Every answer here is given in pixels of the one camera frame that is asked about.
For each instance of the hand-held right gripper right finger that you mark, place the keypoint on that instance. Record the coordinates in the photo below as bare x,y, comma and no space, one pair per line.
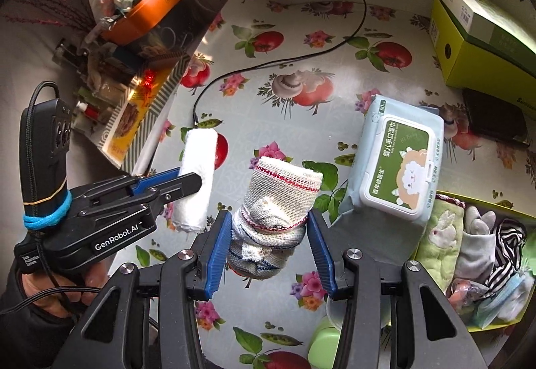
320,256

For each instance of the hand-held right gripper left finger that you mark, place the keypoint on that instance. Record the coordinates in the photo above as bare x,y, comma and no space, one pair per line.
217,252

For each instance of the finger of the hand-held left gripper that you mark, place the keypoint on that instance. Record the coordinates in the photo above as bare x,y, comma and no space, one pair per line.
180,185
155,180

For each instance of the white towel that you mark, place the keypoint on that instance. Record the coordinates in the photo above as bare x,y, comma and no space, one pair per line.
197,168

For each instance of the white gauze cloth bundle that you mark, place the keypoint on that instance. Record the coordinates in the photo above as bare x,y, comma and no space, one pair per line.
276,201

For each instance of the green rabbit towel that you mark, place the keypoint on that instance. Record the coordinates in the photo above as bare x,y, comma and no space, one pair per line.
439,243

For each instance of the pink plastic packet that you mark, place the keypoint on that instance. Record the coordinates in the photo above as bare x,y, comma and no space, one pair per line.
465,291

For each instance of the white balled sock pair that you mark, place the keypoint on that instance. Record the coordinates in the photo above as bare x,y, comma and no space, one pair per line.
475,252

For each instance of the yellow-green tray box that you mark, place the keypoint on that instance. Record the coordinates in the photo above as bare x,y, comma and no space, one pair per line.
494,201

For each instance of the blue face mask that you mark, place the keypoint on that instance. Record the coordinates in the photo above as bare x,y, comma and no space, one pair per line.
502,298

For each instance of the black white striped sock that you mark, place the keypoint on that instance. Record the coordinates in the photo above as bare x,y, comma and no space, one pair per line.
508,243

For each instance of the person's left forearm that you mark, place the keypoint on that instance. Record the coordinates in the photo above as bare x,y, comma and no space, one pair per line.
25,335

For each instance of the person's left hand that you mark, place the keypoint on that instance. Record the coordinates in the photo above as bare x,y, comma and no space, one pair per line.
90,279

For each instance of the clear round plastic container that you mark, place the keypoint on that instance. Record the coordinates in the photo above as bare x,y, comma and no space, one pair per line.
335,312

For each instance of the yellow printed food box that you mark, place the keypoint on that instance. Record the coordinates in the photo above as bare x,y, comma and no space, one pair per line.
125,122

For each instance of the green round container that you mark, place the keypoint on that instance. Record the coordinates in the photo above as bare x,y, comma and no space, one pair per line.
324,346

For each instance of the wet wipes pack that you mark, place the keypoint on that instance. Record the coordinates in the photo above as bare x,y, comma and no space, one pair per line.
393,159

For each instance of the tomato print tablecloth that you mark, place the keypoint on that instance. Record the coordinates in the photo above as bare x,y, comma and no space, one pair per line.
293,122

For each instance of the orange basket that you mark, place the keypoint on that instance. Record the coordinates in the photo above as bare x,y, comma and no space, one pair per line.
155,9

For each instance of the black case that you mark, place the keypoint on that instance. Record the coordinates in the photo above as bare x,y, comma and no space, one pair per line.
494,118

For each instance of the yellow-green cardboard box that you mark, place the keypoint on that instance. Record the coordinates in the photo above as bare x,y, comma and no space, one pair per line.
460,59

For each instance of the white and green box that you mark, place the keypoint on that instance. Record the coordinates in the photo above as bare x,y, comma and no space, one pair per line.
473,13

